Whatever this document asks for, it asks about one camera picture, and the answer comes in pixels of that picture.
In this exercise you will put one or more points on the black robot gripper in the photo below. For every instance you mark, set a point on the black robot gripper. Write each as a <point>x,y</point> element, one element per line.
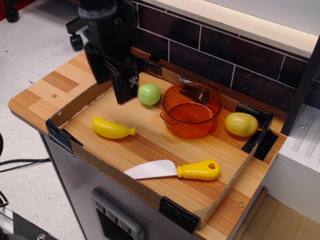
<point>112,26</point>

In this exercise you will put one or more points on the yellow handled white toy knife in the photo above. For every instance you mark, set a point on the yellow handled white toy knife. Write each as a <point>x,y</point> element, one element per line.
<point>203,170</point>

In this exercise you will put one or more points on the orange transparent plastic pot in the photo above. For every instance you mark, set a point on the orange transparent plastic pot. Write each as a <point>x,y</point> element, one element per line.
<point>190,110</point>

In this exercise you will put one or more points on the cardboard fence with black tape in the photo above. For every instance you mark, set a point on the cardboard fence with black tape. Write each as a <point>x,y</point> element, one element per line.
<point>169,207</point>

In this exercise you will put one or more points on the green toy apple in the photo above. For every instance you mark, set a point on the green toy apple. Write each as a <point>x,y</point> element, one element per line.
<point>149,94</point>

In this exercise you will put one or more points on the black chair caster wheel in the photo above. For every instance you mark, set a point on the black chair caster wheel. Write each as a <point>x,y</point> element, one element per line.
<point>76,42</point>

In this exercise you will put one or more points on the yellow toy banana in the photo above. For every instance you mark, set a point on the yellow toy banana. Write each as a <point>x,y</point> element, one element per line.
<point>112,130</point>

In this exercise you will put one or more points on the black caster wheel far left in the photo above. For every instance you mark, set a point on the black caster wheel far left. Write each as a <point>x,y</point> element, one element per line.
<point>11,14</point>

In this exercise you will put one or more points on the yellow toy potato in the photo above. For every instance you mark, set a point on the yellow toy potato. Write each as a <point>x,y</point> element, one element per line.
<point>241,124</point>

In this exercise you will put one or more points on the grey oven control panel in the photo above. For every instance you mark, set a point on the grey oven control panel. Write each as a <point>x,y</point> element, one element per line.
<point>115,224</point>

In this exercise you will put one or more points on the black vertical shelf post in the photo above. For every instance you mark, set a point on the black vertical shelf post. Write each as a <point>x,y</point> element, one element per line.
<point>298,105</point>

